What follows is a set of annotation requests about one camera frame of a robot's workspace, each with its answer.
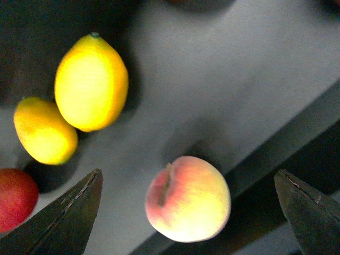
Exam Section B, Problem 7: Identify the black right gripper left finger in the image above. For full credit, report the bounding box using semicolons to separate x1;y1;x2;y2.
1;169;103;254

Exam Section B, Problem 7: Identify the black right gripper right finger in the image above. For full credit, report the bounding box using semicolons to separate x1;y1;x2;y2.
274;170;339;254

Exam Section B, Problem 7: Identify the large yellow lemon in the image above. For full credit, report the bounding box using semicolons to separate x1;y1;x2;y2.
54;32;129;132

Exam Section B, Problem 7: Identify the small yellow lemon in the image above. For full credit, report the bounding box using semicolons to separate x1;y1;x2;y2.
13;97;78;165

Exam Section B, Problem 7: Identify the red apple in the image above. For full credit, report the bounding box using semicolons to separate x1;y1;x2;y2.
1;168;39;233

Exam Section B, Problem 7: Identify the pink yellow peach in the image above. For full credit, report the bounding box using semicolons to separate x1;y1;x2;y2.
145;156;231;243

